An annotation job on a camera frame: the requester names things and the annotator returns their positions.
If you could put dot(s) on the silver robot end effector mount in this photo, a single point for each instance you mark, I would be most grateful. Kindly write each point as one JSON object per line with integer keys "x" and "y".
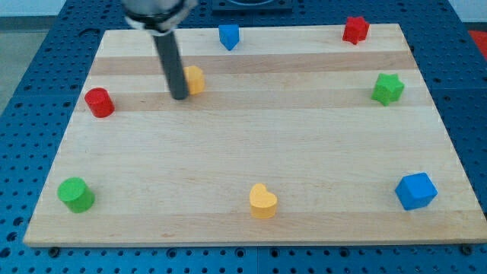
{"x": 158, "y": 17}

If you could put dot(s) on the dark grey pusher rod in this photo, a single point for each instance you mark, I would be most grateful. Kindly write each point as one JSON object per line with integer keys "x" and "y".
{"x": 172, "y": 65}

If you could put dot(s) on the yellow hexagon block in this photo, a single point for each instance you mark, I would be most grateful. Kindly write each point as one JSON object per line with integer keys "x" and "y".
{"x": 195, "y": 79}

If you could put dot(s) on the blue triangle block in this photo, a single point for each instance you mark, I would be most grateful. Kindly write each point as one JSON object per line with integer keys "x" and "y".
{"x": 229, "y": 35}

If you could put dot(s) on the red cylinder block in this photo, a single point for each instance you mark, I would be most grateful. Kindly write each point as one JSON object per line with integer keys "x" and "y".
{"x": 99, "y": 102}

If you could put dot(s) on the light wooden board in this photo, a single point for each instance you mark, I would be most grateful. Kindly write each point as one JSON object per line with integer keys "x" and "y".
{"x": 289, "y": 107}

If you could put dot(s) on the green cylinder block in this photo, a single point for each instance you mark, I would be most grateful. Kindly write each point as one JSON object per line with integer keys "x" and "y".
{"x": 76, "y": 195}

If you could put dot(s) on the yellow heart block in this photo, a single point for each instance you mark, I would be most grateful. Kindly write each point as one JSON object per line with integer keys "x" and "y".
{"x": 263, "y": 204}

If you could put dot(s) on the red star block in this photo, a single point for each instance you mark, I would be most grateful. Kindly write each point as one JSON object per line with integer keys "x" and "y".
{"x": 356, "y": 30}

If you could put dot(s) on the green star block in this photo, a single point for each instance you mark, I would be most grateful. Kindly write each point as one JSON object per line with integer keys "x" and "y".
{"x": 387, "y": 89}

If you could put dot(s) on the blue cube block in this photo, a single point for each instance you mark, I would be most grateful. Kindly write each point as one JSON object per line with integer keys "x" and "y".
{"x": 415, "y": 191}

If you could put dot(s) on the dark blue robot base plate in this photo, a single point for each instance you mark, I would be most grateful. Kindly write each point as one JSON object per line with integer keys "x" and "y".
{"x": 227, "y": 6}

